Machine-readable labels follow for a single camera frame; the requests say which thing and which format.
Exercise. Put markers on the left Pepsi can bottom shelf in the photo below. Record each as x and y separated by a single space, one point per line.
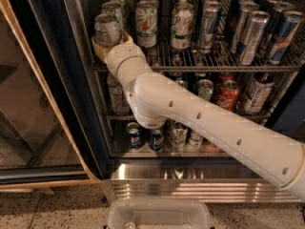
134 135

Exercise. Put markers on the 7up can bottom shelf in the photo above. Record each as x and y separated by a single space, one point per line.
178 135

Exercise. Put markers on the open glass fridge door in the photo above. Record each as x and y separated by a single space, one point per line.
50 131

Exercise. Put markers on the blue Pepsi can middle shelf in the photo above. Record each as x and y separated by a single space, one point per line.
182 82

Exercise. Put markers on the green can middle shelf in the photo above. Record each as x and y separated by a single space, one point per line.
205 89

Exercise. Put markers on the red Coca-Cola can middle shelf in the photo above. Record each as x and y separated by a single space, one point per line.
227 94

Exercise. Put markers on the blue Red Bull can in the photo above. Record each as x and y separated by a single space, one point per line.
286 30

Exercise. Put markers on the clear plastic bin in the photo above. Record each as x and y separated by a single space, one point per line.
158 213

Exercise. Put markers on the middle wire shelf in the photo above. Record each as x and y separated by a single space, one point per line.
192 87

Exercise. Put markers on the wire shelf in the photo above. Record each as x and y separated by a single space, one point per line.
219 60
192 87

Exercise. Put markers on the silver slim energy can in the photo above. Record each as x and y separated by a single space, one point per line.
210 19

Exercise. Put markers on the top wire shelf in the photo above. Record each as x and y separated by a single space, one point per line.
219 60

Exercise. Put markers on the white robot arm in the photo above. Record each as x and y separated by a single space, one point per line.
153 98

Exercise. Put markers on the front silver Red Bull can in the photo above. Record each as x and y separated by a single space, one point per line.
251 36

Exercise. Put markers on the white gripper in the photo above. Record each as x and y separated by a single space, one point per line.
123 55

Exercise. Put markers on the white can bottom shelf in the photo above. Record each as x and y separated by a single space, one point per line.
195 139

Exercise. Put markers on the white labelled bottle middle shelf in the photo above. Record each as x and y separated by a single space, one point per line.
257 93

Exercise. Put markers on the left water bottle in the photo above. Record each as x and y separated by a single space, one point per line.
119 103

